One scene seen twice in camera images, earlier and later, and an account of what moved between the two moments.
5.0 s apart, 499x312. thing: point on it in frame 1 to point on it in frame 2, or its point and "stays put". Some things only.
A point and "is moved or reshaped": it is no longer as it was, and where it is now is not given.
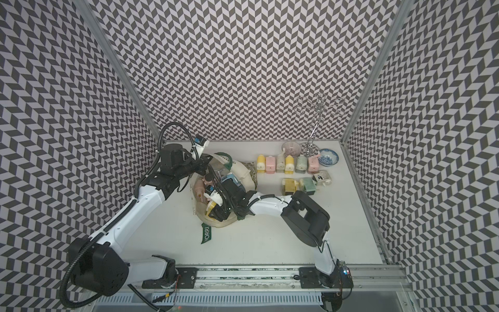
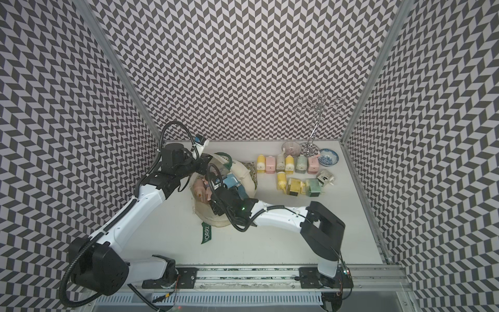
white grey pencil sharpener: x=322 y=177 is moved or reshaped
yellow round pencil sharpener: x=289 y=165 stays put
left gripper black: x=203 y=161 stays put
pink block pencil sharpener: x=313 y=165 stays put
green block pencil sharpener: x=309 y=186 is moved or reshaped
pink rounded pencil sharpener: x=270 y=164 stays put
